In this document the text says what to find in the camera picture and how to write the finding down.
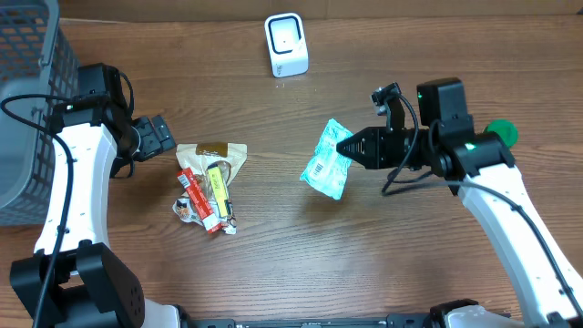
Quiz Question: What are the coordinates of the teal tissue pack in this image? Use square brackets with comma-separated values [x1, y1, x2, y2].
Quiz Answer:
[300, 118, 353, 200]

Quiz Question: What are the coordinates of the yellow highlighter pen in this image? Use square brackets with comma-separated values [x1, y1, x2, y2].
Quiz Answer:
[207, 163, 231, 218]

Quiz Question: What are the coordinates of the snack wrapper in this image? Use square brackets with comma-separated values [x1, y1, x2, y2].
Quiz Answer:
[172, 193, 237, 235]

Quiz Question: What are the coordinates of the beige brown snack pouch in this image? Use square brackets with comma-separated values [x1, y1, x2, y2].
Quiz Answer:
[176, 142, 248, 186]

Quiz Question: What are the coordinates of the red snack bar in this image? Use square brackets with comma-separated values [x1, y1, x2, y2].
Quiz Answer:
[177, 169, 221, 233]

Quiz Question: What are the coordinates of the green lid jar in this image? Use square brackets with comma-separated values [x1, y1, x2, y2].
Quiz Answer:
[484, 119, 519, 149]

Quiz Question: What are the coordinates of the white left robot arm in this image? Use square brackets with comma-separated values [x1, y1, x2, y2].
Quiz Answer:
[10, 63, 189, 327]

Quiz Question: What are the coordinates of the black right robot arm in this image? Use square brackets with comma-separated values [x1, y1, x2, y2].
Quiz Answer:
[336, 77, 582, 327]

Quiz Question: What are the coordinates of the white barcode scanner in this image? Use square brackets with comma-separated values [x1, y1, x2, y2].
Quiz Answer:
[264, 13, 309, 78]

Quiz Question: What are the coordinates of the grey plastic mesh basket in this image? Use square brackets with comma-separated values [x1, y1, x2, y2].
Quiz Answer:
[0, 0, 82, 228]

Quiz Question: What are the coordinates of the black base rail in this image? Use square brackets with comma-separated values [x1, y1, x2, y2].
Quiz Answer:
[190, 312, 514, 328]

